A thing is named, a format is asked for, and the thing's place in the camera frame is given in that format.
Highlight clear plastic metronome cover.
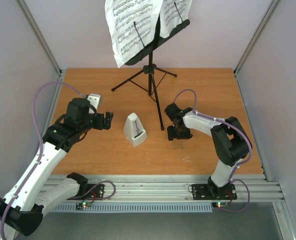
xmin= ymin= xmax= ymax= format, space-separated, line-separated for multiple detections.
xmin=172 ymin=141 xmax=187 ymax=150

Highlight white grey metronome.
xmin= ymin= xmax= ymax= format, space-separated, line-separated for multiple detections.
xmin=123 ymin=112 xmax=147 ymax=147

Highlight black tripod music stand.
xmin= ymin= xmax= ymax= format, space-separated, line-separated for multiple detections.
xmin=111 ymin=2 xmax=191 ymax=131

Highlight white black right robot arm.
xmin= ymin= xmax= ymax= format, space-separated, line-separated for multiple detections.
xmin=165 ymin=103 xmax=253 ymax=198

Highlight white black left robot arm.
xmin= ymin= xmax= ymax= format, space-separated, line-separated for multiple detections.
xmin=0 ymin=93 xmax=113 ymax=240

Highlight left white sheet music page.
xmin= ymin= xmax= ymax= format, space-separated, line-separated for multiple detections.
xmin=105 ymin=0 xmax=162 ymax=68

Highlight white sheet music page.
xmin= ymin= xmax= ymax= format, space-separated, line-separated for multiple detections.
xmin=160 ymin=0 xmax=192 ymax=38
xmin=105 ymin=0 xmax=162 ymax=68

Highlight right white sheet music page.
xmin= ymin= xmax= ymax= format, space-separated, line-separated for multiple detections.
xmin=160 ymin=0 xmax=192 ymax=38

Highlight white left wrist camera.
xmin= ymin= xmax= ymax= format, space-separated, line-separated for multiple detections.
xmin=87 ymin=93 xmax=102 ymax=114

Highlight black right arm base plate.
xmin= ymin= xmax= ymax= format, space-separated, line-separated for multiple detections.
xmin=188 ymin=183 xmax=237 ymax=201

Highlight aluminium front frame rails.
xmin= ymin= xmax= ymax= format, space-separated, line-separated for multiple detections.
xmin=37 ymin=174 xmax=286 ymax=204

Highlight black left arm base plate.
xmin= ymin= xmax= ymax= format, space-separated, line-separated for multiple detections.
xmin=69 ymin=183 xmax=105 ymax=200

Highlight grey slotted cable duct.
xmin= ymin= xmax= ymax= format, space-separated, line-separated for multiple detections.
xmin=52 ymin=202 xmax=213 ymax=214

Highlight left aluminium corner post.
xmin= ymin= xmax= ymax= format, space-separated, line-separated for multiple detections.
xmin=16 ymin=0 xmax=62 ymax=77

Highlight aluminium corner post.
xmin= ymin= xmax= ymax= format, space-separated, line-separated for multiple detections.
xmin=16 ymin=0 xmax=62 ymax=77
xmin=233 ymin=0 xmax=281 ymax=77

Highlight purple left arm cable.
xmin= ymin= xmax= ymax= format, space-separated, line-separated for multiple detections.
xmin=0 ymin=81 xmax=88 ymax=240

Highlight right aluminium corner post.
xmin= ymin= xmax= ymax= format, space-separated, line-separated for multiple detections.
xmin=233 ymin=0 xmax=281 ymax=77

